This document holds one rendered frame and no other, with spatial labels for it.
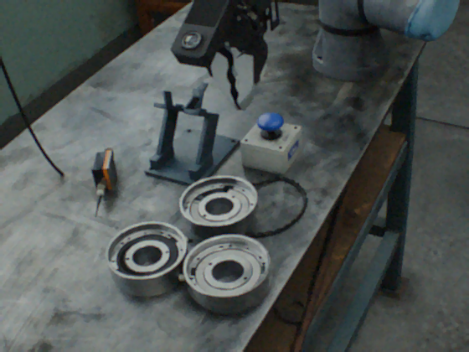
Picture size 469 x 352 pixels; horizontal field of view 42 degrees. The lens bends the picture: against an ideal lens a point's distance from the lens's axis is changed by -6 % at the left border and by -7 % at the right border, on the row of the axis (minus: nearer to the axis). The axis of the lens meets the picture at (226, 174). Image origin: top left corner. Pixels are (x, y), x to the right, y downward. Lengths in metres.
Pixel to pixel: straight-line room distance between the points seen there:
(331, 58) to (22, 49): 1.79
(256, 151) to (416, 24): 0.34
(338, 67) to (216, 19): 0.51
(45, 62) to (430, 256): 1.81
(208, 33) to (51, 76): 2.24
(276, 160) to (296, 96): 0.23
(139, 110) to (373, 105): 0.42
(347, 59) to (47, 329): 0.72
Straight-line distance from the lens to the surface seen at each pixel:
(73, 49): 3.01
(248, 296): 0.75
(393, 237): 1.69
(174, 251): 0.82
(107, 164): 0.98
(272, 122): 0.95
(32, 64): 2.83
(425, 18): 1.06
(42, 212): 1.00
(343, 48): 1.19
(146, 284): 0.79
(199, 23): 0.73
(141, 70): 1.32
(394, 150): 1.46
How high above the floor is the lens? 1.39
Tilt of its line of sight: 37 degrees down
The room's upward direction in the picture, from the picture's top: 8 degrees counter-clockwise
